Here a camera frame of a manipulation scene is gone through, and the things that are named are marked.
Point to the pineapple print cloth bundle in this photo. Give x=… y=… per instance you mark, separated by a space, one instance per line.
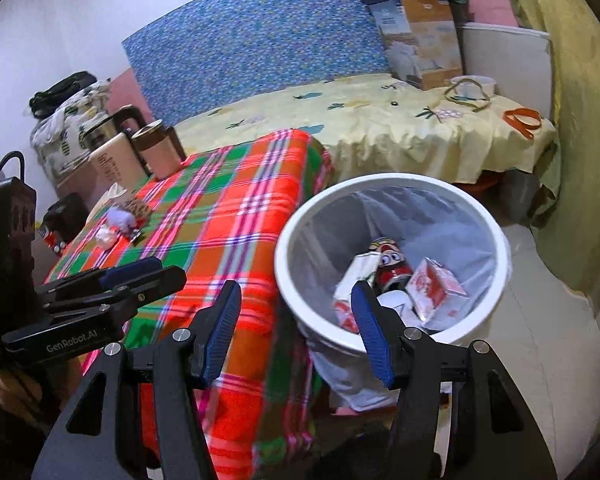
x=65 y=130

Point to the white knitted cloth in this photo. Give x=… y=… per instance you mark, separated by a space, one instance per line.
x=397 y=305

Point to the brown printed wrapper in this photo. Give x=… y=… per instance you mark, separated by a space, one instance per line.
x=137 y=207

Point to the green curtain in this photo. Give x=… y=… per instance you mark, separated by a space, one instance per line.
x=570 y=135

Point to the printed cardboard box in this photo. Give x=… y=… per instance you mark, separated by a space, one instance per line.
x=420 y=45

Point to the blue floral headboard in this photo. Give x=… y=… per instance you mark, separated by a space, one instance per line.
x=270 y=30

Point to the white board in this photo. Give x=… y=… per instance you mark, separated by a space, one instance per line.
x=505 y=65

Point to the white bowl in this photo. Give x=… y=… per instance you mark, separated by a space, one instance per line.
x=475 y=85

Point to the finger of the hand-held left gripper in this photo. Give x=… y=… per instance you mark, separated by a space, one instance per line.
x=155 y=285
x=130 y=272

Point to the red drink can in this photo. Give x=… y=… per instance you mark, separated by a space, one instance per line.
x=387 y=267

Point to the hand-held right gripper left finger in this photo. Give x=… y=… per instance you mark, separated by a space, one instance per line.
x=222 y=330

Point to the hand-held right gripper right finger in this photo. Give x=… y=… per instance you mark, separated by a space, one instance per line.
x=372 y=330

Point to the printed paper cup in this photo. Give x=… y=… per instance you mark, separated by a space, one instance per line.
x=114 y=195

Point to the person's left hand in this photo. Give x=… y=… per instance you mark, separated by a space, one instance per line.
x=15 y=385

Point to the yellow printed bed sheet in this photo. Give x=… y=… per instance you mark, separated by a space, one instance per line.
x=380 y=120

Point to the beige paper bag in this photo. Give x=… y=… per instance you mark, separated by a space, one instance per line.
x=355 y=272

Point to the black bag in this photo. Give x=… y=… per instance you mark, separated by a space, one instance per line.
x=60 y=91

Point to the crumpled white tissue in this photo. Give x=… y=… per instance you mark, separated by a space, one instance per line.
x=105 y=236

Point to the pink jug with brown lid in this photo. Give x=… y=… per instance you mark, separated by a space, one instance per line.
x=155 y=152

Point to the red green plaid tablecloth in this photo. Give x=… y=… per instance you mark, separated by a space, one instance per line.
x=220 y=200

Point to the pink cabinet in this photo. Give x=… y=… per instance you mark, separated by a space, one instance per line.
x=75 y=182

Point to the black appliance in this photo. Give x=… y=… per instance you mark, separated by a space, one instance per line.
x=65 y=215

